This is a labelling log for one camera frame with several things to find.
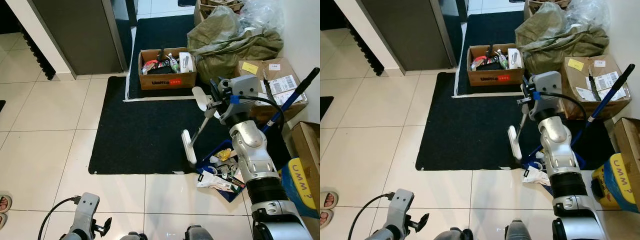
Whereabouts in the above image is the white brush with black handle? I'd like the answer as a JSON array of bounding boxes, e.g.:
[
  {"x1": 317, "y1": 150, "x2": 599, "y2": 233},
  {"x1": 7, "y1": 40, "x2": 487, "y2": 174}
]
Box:
[
  {"x1": 507, "y1": 111, "x2": 530, "y2": 162},
  {"x1": 181, "y1": 102, "x2": 223, "y2": 167}
]

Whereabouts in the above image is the black floor mat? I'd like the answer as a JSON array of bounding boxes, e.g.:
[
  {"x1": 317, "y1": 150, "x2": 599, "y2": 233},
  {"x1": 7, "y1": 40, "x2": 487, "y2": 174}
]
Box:
[
  {"x1": 89, "y1": 75, "x2": 296, "y2": 175},
  {"x1": 416, "y1": 71, "x2": 618, "y2": 172}
]

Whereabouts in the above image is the small dark floor mat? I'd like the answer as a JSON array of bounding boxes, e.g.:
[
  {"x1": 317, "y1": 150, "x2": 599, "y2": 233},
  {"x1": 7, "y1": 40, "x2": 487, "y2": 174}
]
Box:
[{"x1": 320, "y1": 96, "x2": 334, "y2": 121}]

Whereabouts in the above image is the white flat slipper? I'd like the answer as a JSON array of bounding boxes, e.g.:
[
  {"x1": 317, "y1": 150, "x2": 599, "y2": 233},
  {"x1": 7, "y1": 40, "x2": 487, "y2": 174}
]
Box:
[{"x1": 192, "y1": 86, "x2": 211, "y2": 112}]

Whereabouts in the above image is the white product box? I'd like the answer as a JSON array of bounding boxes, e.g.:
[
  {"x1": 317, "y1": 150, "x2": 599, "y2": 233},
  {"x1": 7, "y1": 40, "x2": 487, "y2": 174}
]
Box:
[
  {"x1": 178, "y1": 51, "x2": 193, "y2": 73},
  {"x1": 507, "y1": 48, "x2": 522, "y2": 70}
]

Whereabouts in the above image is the open cardboard box red label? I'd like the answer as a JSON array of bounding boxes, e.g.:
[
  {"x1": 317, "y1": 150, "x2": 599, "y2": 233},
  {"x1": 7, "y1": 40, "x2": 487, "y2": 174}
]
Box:
[
  {"x1": 467, "y1": 44, "x2": 525, "y2": 87},
  {"x1": 138, "y1": 47, "x2": 197, "y2": 91}
]

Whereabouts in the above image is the grey-green woven sack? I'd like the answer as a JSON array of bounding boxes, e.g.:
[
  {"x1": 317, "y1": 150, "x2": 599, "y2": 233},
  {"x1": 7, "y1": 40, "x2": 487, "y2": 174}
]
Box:
[
  {"x1": 187, "y1": 6, "x2": 284, "y2": 83},
  {"x1": 515, "y1": 1, "x2": 610, "y2": 76}
]

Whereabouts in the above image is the cardboard box with shipping labels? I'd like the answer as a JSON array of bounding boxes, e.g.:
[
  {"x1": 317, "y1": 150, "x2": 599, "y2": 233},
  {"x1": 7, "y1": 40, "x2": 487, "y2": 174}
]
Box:
[
  {"x1": 237, "y1": 57, "x2": 308, "y2": 123},
  {"x1": 560, "y1": 54, "x2": 632, "y2": 121}
]

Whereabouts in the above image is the white and green packet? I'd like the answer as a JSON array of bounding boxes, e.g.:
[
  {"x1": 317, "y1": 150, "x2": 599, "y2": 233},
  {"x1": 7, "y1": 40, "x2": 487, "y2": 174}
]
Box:
[
  {"x1": 197, "y1": 170, "x2": 243, "y2": 194},
  {"x1": 522, "y1": 165, "x2": 551, "y2": 187}
]

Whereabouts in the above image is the clear plastic bag pile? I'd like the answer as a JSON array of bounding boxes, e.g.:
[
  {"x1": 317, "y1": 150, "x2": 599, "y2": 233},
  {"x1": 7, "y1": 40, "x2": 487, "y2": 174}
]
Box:
[
  {"x1": 239, "y1": 0, "x2": 286, "y2": 36},
  {"x1": 565, "y1": 0, "x2": 612, "y2": 31}
]

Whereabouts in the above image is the shallow open cardboard box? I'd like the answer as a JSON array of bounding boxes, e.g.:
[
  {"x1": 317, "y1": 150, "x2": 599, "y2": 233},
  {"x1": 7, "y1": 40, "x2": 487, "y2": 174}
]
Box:
[
  {"x1": 614, "y1": 117, "x2": 640, "y2": 201},
  {"x1": 291, "y1": 121, "x2": 321, "y2": 201}
]

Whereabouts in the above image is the dark grey robot right leg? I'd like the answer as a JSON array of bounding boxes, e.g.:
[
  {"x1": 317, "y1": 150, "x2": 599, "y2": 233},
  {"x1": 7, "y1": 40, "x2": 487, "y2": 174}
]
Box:
[
  {"x1": 505, "y1": 220, "x2": 533, "y2": 240},
  {"x1": 185, "y1": 225, "x2": 216, "y2": 240}
]

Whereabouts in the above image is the yellow and blue pedal bin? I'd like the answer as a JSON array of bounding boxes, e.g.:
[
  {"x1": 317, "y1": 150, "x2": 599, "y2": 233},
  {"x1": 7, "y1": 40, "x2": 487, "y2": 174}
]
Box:
[
  {"x1": 591, "y1": 152, "x2": 638, "y2": 213},
  {"x1": 280, "y1": 157, "x2": 321, "y2": 219}
]

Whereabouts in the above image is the grey metal cabinet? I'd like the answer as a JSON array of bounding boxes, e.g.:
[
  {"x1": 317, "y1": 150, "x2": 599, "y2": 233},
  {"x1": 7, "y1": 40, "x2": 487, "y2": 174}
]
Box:
[
  {"x1": 30, "y1": 0, "x2": 128, "y2": 76},
  {"x1": 360, "y1": 0, "x2": 457, "y2": 72}
]

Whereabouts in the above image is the black ridged foam panel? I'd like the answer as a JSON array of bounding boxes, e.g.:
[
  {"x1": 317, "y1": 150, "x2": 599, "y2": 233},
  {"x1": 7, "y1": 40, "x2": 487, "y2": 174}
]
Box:
[
  {"x1": 20, "y1": 27, "x2": 57, "y2": 81},
  {"x1": 348, "y1": 22, "x2": 385, "y2": 77}
]

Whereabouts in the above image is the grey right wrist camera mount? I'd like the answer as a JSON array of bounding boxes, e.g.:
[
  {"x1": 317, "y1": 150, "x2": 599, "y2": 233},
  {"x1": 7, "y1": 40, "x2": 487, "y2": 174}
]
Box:
[
  {"x1": 227, "y1": 75, "x2": 262, "y2": 98},
  {"x1": 530, "y1": 71, "x2": 563, "y2": 96}
]

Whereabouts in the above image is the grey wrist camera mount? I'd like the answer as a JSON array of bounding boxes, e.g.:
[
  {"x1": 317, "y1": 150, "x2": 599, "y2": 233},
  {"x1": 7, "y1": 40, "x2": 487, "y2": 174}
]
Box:
[
  {"x1": 75, "y1": 192, "x2": 100, "y2": 236},
  {"x1": 389, "y1": 189, "x2": 415, "y2": 231},
  {"x1": 530, "y1": 71, "x2": 563, "y2": 96},
  {"x1": 227, "y1": 75, "x2": 262, "y2": 98}
]

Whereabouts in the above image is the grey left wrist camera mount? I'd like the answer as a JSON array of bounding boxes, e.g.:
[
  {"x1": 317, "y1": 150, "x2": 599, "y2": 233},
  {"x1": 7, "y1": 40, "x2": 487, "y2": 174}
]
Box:
[
  {"x1": 75, "y1": 192, "x2": 100, "y2": 236},
  {"x1": 389, "y1": 189, "x2": 415, "y2": 231}
]

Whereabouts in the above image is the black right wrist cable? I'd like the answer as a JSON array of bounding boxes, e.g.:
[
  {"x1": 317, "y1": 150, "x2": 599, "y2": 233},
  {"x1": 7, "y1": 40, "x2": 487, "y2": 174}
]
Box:
[
  {"x1": 231, "y1": 94, "x2": 286, "y2": 135},
  {"x1": 537, "y1": 91, "x2": 588, "y2": 130}
]

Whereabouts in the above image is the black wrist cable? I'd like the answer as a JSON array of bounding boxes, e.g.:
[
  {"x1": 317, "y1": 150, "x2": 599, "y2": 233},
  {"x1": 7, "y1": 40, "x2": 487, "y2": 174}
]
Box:
[
  {"x1": 348, "y1": 192, "x2": 396, "y2": 240},
  {"x1": 231, "y1": 94, "x2": 286, "y2": 135},
  {"x1": 537, "y1": 91, "x2": 588, "y2": 130},
  {"x1": 37, "y1": 196, "x2": 81, "y2": 240}
]

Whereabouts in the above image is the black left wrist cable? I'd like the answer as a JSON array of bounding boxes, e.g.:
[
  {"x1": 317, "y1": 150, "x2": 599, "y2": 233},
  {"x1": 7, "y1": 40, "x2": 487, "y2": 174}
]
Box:
[
  {"x1": 348, "y1": 192, "x2": 396, "y2": 240},
  {"x1": 37, "y1": 196, "x2": 81, "y2": 240}
]

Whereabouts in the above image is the blue long-handled dustpan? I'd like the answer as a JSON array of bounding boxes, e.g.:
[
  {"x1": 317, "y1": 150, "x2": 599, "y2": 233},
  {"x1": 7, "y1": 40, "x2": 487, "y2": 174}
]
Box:
[
  {"x1": 197, "y1": 67, "x2": 321, "y2": 203},
  {"x1": 522, "y1": 63, "x2": 636, "y2": 196}
]

